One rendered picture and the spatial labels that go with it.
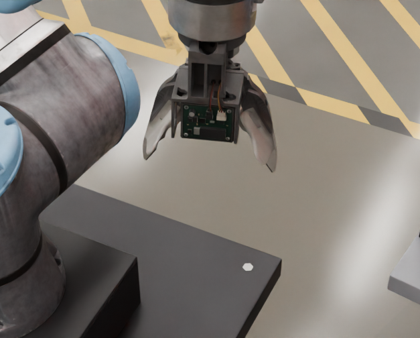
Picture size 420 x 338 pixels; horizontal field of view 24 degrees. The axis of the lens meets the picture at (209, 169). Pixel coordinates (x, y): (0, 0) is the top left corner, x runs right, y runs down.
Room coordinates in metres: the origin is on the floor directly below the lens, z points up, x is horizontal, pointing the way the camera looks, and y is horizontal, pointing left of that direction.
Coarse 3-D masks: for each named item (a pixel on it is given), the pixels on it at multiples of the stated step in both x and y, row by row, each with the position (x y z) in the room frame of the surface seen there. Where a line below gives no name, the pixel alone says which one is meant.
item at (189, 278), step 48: (96, 192) 1.13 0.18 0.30; (96, 240) 1.02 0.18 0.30; (144, 240) 1.02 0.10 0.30; (192, 240) 1.02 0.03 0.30; (144, 288) 0.93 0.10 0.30; (192, 288) 0.93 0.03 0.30; (240, 288) 0.93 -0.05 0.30; (144, 336) 0.84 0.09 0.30; (192, 336) 0.84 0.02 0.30; (240, 336) 0.85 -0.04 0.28
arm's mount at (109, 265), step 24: (72, 240) 0.93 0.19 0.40; (72, 264) 0.89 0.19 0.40; (96, 264) 0.89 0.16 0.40; (120, 264) 0.89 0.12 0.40; (72, 288) 0.85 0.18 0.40; (96, 288) 0.85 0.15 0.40; (120, 288) 0.86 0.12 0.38; (72, 312) 0.81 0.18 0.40; (96, 312) 0.81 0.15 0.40; (120, 312) 0.85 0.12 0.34; (24, 336) 0.77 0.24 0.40; (48, 336) 0.77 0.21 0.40; (72, 336) 0.77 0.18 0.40; (96, 336) 0.80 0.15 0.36
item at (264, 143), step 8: (240, 112) 0.84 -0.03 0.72; (248, 112) 0.83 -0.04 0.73; (240, 120) 0.83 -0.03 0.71; (248, 120) 0.82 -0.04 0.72; (256, 120) 0.82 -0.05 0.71; (248, 128) 0.81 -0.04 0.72; (256, 128) 0.82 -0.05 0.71; (264, 128) 0.82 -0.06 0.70; (256, 136) 0.81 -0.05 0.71; (264, 136) 0.82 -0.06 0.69; (272, 136) 0.82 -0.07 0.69; (256, 144) 0.80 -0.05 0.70; (264, 144) 0.81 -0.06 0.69; (272, 144) 0.82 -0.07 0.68; (256, 152) 0.79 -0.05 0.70; (264, 152) 0.80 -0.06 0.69; (272, 152) 0.82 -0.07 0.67; (264, 160) 0.79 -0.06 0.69; (272, 160) 0.82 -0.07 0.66; (272, 168) 0.82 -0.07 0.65
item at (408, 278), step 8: (416, 240) 0.89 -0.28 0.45; (408, 248) 0.87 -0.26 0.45; (416, 248) 0.87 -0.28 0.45; (408, 256) 0.86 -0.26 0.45; (416, 256) 0.86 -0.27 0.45; (400, 264) 0.84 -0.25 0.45; (408, 264) 0.84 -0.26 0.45; (416, 264) 0.84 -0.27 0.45; (392, 272) 0.83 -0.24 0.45; (400, 272) 0.83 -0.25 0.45; (408, 272) 0.83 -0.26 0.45; (416, 272) 0.83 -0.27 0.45; (392, 280) 0.82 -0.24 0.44; (400, 280) 0.82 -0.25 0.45; (408, 280) 0.82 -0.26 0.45; (416, 280) 0.82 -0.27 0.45; (392, 288) 0.82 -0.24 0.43; (400, 288) 0.82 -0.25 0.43; (408, 288) 0.81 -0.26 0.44; (416, 288) 0.80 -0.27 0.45; (408, 296) 0.81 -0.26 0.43; (416, 296) 0.80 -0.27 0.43
